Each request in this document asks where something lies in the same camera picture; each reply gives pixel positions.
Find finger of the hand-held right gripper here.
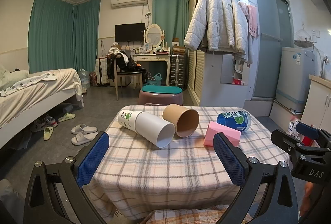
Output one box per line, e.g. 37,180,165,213
271,129,306,155
295,122,331,149

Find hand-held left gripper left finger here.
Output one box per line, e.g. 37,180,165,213
23,131,110,224

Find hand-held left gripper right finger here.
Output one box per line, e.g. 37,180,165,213
212,133,302,224

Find white paper cup green print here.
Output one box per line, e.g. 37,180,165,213
118,110,175,149

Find brown paper cup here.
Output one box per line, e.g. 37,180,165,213
162,104,200,138

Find person's right hand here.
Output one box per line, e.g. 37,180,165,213
299,181,315,217

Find white printed packet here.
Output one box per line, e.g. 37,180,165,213
287,116,302,138

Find white slipper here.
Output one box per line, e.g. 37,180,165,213
71,131,99,146
71,123,98,135

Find white cabinet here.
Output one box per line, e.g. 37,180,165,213
301,74,331,132

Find pink sponge block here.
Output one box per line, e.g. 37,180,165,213
204,121,241,148

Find blue soda can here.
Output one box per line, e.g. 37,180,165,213
217,110,252,132

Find green slipper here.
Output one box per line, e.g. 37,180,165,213
58,113,76,123
43,126,54,141

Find white washing machine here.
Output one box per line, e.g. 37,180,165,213
275,46,315,114

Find grey sneakers pair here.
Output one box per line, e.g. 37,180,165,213
32,115,58,133

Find orange plaid cloth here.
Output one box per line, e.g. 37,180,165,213
140,206,255,224

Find plaid tablecloth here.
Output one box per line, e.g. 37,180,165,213
83,105,293,222

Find clear water jug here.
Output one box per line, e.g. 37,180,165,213
79,68,91,89

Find frosted glass sliding door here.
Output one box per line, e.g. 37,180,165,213
249,0,294,101

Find white bed beige sheet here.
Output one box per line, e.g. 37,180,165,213
0,63,85,150

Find white wardrobe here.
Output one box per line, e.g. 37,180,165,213
186,0,253,107

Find white suitcase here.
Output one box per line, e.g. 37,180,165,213
95,57,111,85

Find purple stool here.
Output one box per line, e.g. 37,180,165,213
138,89,185,107

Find wooden chair black seat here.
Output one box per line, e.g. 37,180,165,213
113,53,143,101

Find teal seat cushion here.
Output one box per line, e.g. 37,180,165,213
141,85,183,95

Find teal plastic basket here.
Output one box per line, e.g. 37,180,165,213
147,73,162,86

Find silver suitcase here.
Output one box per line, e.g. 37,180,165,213
169,54,187,89

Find printed blanket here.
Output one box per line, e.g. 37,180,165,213
0,71,58,97

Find pile of clothes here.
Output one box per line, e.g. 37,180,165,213
107,46,148,80

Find white vanity table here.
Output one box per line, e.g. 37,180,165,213
133,53,171,88

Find teal curtain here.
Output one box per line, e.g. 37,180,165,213
152,0,191,84
72,0,101,80
28,0,76,74

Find cardboard boxes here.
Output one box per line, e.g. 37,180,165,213
172,38,187,55

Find pink hanging clothes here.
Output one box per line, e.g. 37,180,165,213
238,1,259,39

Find black television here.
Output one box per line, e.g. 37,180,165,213
114,23,146,43

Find white puffer jacket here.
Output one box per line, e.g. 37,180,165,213
184,0,251,55

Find oval white vanity mirror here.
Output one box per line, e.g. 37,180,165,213
144,24,166,48

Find white air conditioner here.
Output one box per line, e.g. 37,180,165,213
111,0,149,10

